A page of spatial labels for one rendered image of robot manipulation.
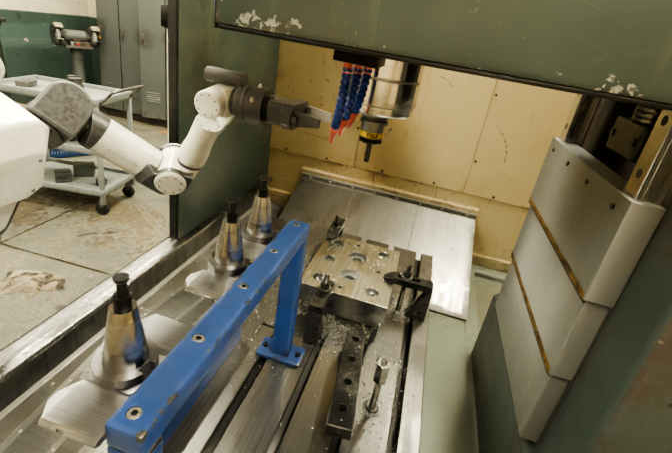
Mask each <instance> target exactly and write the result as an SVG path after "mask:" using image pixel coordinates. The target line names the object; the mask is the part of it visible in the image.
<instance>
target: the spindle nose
mask: <svg viewBox="0 0 672 453"><path fill-rule="evenodd" d="M424 69H425V66H422V65H416V64H411V63H405V62H400V61H394V60H389V59H386V61H385V65H384V67H381V68H377V69H373V72H372V74H371V79H370V80H369V81H370V84H369V86H368V91H367V92H366V97H365V98H364V103H362V108H360V112H359V113H362V114H366V115H370V116H376V117H382V118H389V119H408V118H410V117H412V115H413V111H414V109H415V107H416V103H417V98H418V94H419V90H420V86H421V85H420V83H421V81H422V77H423V73H424Z"/></svg>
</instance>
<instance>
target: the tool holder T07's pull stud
mask: <svg viewBox="0 0 672 453"><path fill-rule="evenodd" d="M129 280H130V275H129V274H128V273H126V272H119V273H116V274H114V275H113V276H112V282H113V283H114V284H115V285H116V292H114V293H113V294H112V301H113V309H114V310H115V311H118V312H123V311H127V310H129V309H130V308H131V307H132V292H131V291H130V290H128V288H127V282H128V281H129Z"/></svg>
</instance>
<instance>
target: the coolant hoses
mask: <svg viewBox="0 0 672 453"><path fill-rule="evenodd" d="M333 60H336V61H341V62H344V65H343V71H342V72H343V73H342V75H341V77H342V79H341V81H340V83H341V85H340V87H339V90H340V91H339V92H338V96H339V97H338V98H337V103H336V105H335V107H336V108H335V110H334V112H335V113H334V114H333V119H332V123H331V127H330V139H329V142H330V143H333V141H334V139H335V137H336V135H337V133H338V135H339V136H341V135H342V133H343V132H344V130H345V128H346V126H347V128H350V127H351V125H352V124H353V122H354V121H355V119H356V117H357V116H358V114H359V112H360V108H362V103H364V98H365V97H366V92H367V91H368V86H369V84H370V81H369V80H370V79H371V74H372V72H373V69H377V68H381V67H384V65H385V61H386V59H383V58H378V57H372V56H367V55H362V54H356V53H351V52H345V51H340V50H334V54H333ZM353 65H354V68H353ZM363 67H364V69H363ZM352 71H353V74H352ZM362 72H363V74H362ZM351 74H352V76H351ZM361 74H362V75H361ZM351 77H352V80H351V85H350V79H351ZM361 78H363V79H362V80H361V81H360V79H361ZM360 84H361V85H360ZM349 85H350V87H349ZM359 85H360V86H359ZM349 89H350V91H349ZM358 90H359V91H358ZM348 91H349V92H348ZM357 91H358V92H357ZM347 92H348V93H347ZM347 96H348V97H347ZM346 97H347V99H346ZM346 101H347V102H346Z"/></svg>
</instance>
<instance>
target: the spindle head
mask: <svg viewBox="0 0 672 453"><path fill-rule="evenodd" d="M216 22H217V23H218V24H219V25H218V28H219V29H224V30H230V31H235V32H241V33H246V34H252V35H257V36H263V37H268V38H274V39H279V40H285V41H290V42H296V43H301V44H307V45H312V46H318V47H323V48H329V49H334V50H340V51H345V52H351V53H356V54H362V55H367V56H372V57H378V58H383V59H389V60H394V61H400V62H405V63H411V64H416V65H422V66H427V67H433V68H438V69H444V70H449V71H455V72H460V73H466V74H471V75H477V76H482V77H488V78H493V79H499V80H504V81H510V82H515V83H521V84H526V85H531V86H537V87H542V88H548V89H553V90H559V91H564V92H570V93H575V94H581V95H586V96H592V97H597V98H603V99H608V100H614V101H619V102H625V103H630V104H636V105H641V106H647V107H652V108H658V109H663V110H669V111H672V0H217V7H216Z"/></svg>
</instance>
